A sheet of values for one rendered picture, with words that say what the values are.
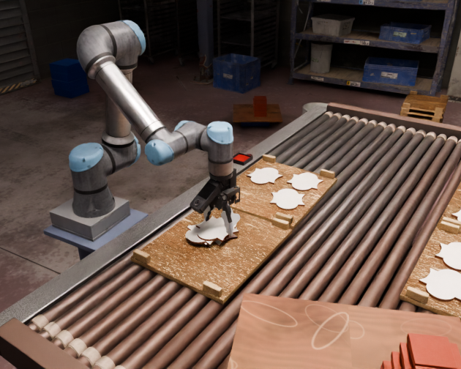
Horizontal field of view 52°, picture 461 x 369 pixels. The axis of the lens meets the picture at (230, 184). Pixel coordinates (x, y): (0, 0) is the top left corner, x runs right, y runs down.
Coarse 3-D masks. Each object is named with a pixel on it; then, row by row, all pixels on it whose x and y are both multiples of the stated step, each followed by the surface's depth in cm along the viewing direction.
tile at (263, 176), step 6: (264, 168) 195; (270, 168) 195; (252, 174) 190; (258, 174) 190; (264, 174) 190; (270, 174) 190; (276, 174) 190; (252, 180) 186; (258, 180) 186; (264, 180) 186; (270, 180) 186
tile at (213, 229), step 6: (210, 222) 155; (216, 222) 155; (222, 222) 155; (204, 228) 152; (210, 228) 152; (216, 228) 152; (222, 228) 152; (234, 228) 152; (198, 234) 149; (204, 234) 149; (210, 234) 149; (216, 234) 149; (222, 234) 149; (228, 234) 149; (204, 240) 147; (210, 240) 147; (222, 240) 146
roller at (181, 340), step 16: (320, 208) 177; (304, 224) 168; (288, 240) 158; (272, 256) 150; (256, 272) 143; (240, 288) 136; (208, 304) 129; (224, 304) 130; (192, 320) 123; (208, 320) 125; (176, 336) 119; (192, 336) 120; (160, 352) 114; (176, 352) 116; (144, 368) 110; (160, 368) 111
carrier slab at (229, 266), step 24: (192, 216) 165; (216, 216) 165; (240, 216) 164; (168, 240) 152; (240, 240) 152; (264, 240) 152; (144, 264) 142; (168, 264) 141; (192, 264) 141; (216, 264) 141; (240, 264) 141; (192, 288) 133
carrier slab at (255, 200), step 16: (240, 176) 191; (288, 176) 190; (320, 176) 190; (240, 192) 179; (256, 192) 179; (272, 192) 179; (304, 192) 179; (320, 192) 179; (240, 208) 169; (256, 208) 169; (272, 208) 169; (304, 208) 169
